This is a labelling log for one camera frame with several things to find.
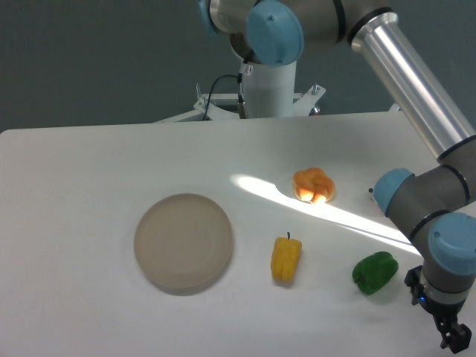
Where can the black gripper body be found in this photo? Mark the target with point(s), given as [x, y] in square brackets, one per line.
[443, 312]

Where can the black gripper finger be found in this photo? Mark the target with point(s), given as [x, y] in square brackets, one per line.
[455, 336]

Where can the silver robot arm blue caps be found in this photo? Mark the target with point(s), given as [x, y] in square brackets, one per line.
[271, 35]

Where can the green bell pepper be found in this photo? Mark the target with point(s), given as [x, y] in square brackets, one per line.
[374, 272]

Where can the yellow bell pepper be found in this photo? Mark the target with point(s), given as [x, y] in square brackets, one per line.
[285, 259]

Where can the braided bread roll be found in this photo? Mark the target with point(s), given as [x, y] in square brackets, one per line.
[313, 186]

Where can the beige round plate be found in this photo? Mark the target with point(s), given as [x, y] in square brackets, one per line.
[184, 243]

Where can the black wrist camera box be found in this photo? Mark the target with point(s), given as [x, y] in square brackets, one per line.
[412, 281]

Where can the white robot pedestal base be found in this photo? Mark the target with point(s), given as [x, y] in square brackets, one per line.
[257, 91]

